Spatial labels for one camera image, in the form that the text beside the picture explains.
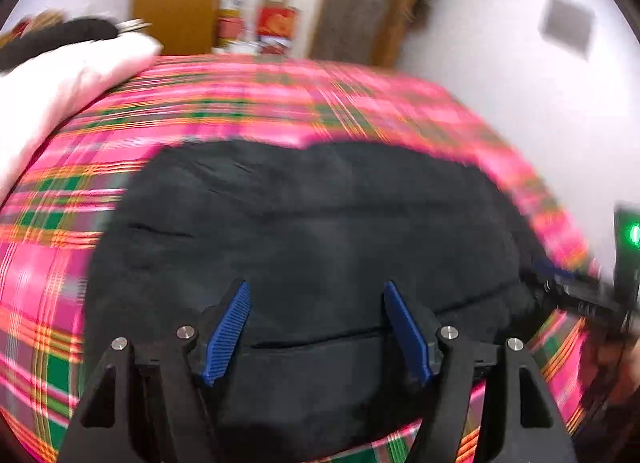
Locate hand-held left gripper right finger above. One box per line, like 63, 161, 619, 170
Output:
382, 280, 581, 463

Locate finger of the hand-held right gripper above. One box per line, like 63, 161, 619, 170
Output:
525, 263, 621, 320

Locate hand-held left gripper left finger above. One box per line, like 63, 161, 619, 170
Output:
57, 280, 253, 463

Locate black hooded puffer jacket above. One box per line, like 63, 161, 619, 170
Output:
82, 140, 556, 463

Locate pink plaid bed sheet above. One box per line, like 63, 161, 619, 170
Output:
0, 54, 601, 463

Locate white duvet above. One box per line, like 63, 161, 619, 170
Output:
0, 36, 163, 204

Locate red gift box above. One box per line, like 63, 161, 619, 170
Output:
256, 6, 301, 43

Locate stack of colourful boxes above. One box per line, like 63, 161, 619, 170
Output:
215, 0, 248, 50

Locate white papers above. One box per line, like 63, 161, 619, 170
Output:
117, 18, 152, 35

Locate dark hanging bag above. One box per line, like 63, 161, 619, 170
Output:
410, 0, 437, 29

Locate wooden door with grey panels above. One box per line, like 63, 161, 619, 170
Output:
310, 0, 431, 66

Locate grey wall panel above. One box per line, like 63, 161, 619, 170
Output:
539, 0, 596, 61

